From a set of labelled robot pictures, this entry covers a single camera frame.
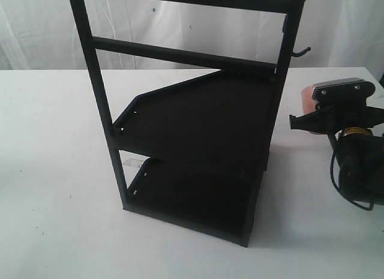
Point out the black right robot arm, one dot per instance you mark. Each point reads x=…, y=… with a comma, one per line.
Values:
x=356, y=168

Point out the wrist camera with heatsink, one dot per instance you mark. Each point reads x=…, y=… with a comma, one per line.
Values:
x=342, y=91

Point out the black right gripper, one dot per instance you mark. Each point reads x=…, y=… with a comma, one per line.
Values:
x=337, y=114

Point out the black metal shelf rack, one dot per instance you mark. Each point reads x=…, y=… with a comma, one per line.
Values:
x=205, y=141

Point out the pink cup with label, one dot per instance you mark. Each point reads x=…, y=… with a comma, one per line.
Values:
x=308, y=103

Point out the clear tape strip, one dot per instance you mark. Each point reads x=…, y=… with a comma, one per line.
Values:
x=133, y=162

